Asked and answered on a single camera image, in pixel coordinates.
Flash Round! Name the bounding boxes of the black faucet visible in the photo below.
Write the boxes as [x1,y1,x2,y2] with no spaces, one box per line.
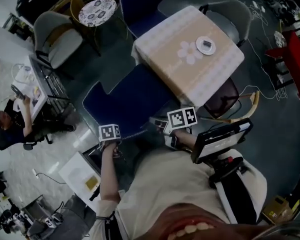
[89,187,101,202]

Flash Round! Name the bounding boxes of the white round plate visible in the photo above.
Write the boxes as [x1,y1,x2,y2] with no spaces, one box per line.
[195,36,218,56]

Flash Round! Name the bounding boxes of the black shoulder strap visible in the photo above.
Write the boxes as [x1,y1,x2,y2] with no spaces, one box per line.
[214,171,260,225]

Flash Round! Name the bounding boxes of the dark seat wooden chair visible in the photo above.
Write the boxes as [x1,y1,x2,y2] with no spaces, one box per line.
[199,77,261,125]

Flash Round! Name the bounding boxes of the white sink cabinet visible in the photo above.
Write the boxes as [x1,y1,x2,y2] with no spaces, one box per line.
[58,146,104,205]

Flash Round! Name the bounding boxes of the floral round cushion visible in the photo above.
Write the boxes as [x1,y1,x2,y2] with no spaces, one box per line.
[78,0,117,28]
[274,30,287,48]

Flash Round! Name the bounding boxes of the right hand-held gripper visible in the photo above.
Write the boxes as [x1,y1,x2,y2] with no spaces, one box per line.
[149,107,199,149]

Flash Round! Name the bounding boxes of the white cable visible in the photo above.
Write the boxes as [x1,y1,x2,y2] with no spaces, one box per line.
[238,0,289,101]

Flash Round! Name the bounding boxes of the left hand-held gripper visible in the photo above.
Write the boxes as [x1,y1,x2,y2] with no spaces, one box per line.
[98,124,124,160]

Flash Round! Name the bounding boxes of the black cable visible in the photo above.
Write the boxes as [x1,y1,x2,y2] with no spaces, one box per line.
[38,172,67,185]

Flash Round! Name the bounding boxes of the person's left forearm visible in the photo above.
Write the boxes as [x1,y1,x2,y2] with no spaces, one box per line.
[99,143,121,203]

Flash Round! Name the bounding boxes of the red armchair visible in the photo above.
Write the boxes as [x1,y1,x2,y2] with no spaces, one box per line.
[264,30,300,101]

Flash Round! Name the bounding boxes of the person's right forearm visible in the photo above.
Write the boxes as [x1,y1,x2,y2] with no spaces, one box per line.
[173,130,199,153]

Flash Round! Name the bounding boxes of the black mount with red button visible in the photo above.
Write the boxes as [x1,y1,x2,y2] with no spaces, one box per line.
[209,156,249,189]

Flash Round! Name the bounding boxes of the white desk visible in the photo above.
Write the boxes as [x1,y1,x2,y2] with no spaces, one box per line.
[11,55,71,120]

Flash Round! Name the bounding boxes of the black office chair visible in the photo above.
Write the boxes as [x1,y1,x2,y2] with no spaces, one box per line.
[0,126,54,151]

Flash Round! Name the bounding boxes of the black flat device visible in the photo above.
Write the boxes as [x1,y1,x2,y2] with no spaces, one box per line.
[191,118,254,165]

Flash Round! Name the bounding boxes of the flat yellow sponge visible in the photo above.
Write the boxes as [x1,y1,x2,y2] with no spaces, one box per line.
[84,175,101,193]

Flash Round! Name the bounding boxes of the person's torso in white shirt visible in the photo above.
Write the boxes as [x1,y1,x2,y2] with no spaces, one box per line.
[89,148,268,240]

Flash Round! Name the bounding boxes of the table with checked tablecloth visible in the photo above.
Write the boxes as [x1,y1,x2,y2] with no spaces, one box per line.
[131,5,246,110]

